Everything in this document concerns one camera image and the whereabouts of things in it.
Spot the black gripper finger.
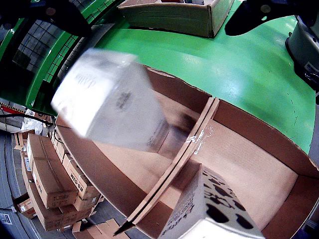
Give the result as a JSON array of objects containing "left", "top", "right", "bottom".
[
  {"left": 0, "top": 0, "right": 92, "bottom": 38},
  {"left": 224, "top": 0, "right": 319, "bottom": 37}
]

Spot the tall white carton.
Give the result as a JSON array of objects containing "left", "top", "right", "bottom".
[{"left": 51, "top": 48, "right": 175, "bottom": 154}]

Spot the cardboard box BB-52M print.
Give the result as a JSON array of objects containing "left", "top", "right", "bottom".
[{"left": 62, "top": 153, "right": 102, "bottom": 200}]

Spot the black floor cable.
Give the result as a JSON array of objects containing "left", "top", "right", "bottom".
[{"left": 0, "top": 111, "right": 54, "bottom": 125}]

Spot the small cardboard box red label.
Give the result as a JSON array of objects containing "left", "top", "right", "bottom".
[{"left": 12, "top": 193, "right": 37, "bottom": 220}]

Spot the open cardboard box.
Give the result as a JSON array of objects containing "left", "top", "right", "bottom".
[
  {"left": 54, "top": 65, "right": 220, "bottom": 226},
  {"left": 113, "top": 97, "right": 319, "bottom": 239}
]

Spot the large stacked cardboard box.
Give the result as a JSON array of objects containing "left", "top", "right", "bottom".
[{"left": 21, "top": 154, "right": 93, "bottom": 232}]

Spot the shallow cardboard tray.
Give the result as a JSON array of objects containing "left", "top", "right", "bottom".
[{"left": 117, "top": 0, "right": 235, "bottom": 38}]

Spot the cow print carton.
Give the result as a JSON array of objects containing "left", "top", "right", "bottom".
[{"left": 159, "top": 163, "right": 265, "bottom": 239}]

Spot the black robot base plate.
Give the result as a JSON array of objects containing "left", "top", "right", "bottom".
[{"left": 285, "top": 37, "right": 319, "bottom": 105}]

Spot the long printed cardboard box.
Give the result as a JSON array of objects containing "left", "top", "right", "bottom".
[{"left": 26, "top": 133, "right": 78, "bottom": 209}]

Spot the rounded metal guard panel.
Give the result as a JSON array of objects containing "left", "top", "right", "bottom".
[{"left": 57, "top": 23, "right": 116, "bottom": 83}]

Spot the flattened cardboard sheet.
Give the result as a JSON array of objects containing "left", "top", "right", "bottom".
[{"left": 72, "top": 218, "right": 130, "bottom": 239}]

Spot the red and white strip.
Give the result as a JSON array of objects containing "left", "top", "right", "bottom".
[{"left": 0, "top": 103, "right": 25, "bottom": 115}]

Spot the small plain cardboard box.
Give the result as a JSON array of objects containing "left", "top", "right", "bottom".
[{"left": 13, "top": 129, "right": 35, "bottom": 151}]

